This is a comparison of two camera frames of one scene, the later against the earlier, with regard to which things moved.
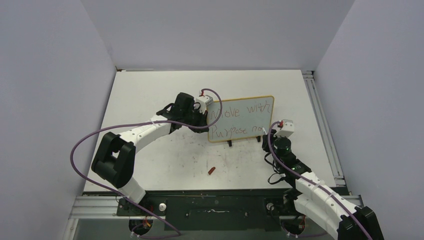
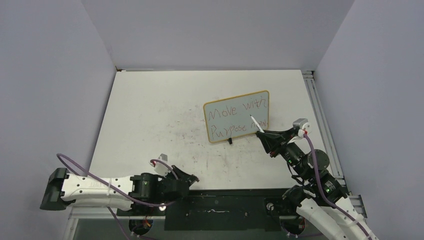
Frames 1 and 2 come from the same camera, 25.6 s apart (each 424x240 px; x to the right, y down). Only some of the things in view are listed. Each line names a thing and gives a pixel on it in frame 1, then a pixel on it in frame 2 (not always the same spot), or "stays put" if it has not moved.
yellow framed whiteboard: (241, 119) stays put
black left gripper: (202, 121) to (191, 179)
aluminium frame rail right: (310, 85) stays put
